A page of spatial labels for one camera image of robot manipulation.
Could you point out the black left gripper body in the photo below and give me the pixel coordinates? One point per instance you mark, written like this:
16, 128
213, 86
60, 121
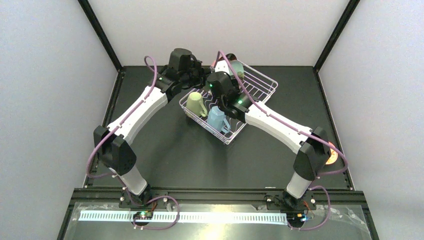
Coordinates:
200, 78

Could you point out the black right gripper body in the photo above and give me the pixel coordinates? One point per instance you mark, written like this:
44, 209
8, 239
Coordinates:
226, 104

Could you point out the white mug blue handle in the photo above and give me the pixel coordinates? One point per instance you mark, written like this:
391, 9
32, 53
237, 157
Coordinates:
217, 120

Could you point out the white wire dish rack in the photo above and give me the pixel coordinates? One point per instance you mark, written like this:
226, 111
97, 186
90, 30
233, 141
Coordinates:
258, 85

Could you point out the cream mug green handle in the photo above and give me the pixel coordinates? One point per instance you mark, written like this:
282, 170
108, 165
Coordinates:
195, 104

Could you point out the green flower plate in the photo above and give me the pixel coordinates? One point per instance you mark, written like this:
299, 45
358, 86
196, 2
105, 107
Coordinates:
239, 68

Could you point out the orange floral bowl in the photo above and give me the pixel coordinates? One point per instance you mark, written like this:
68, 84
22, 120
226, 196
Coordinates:
333, 155

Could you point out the dark striped plate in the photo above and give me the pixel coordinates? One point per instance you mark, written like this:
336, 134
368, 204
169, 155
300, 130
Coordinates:
231, 57

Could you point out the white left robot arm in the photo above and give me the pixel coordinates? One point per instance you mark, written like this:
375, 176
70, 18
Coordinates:
113, 142

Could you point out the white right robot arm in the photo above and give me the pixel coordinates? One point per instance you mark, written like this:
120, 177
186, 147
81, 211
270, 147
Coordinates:
311, 146

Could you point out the white LED light strip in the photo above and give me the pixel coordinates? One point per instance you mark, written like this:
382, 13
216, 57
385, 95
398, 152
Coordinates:
184, 217

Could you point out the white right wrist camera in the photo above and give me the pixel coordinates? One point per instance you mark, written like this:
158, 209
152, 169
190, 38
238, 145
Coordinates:
222, 66

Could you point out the black right frame post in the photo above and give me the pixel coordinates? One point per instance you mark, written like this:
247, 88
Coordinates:
337, 31

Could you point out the black frame post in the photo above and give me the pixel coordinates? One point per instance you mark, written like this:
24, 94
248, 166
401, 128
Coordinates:
98, 29
337, 31

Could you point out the black left frame post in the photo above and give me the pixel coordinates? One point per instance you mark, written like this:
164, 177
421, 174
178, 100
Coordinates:
98, 29

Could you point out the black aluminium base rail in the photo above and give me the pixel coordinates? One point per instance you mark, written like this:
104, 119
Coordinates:
112, 194

